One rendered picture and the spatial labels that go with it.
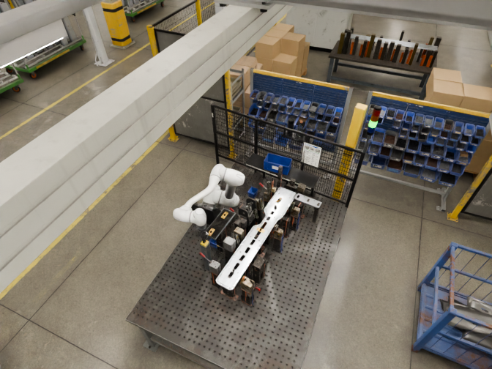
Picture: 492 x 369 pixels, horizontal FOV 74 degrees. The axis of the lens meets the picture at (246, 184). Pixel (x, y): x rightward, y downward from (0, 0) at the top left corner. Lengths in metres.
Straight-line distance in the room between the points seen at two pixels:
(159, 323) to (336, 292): 2.09
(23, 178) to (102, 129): 0.14
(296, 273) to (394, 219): 2.16
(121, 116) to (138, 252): 4.09
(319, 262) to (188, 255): 1.38
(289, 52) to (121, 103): 6.86
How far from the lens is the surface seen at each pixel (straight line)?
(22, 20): 1.42
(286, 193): 3.72
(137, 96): 0.65
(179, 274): 3.51
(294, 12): 9.47
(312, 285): 3.44
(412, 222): 5.23
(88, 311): 4.44
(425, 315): 4.29
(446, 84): 5.69
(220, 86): 5.03
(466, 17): 1.06
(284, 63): 7.08
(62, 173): 0.56
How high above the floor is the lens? 3.70
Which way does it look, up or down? 45 degrees down
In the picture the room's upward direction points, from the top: 1 degrees counter-clockwise
